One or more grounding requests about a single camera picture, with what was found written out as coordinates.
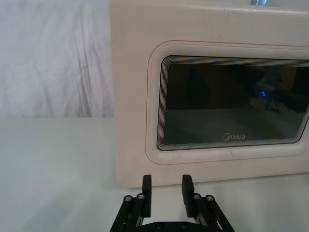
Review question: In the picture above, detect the white curtain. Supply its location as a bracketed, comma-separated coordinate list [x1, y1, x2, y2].
[0, 0, 114, 118]

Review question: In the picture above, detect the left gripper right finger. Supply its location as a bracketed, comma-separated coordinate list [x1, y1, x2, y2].
[182, 174, 235, 232]

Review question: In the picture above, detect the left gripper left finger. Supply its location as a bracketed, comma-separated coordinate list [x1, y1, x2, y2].
[110, 174, 152, 232]

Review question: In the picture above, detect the cream microwave oven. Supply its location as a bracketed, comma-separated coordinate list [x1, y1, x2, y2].
[110, 0, 309, 189]

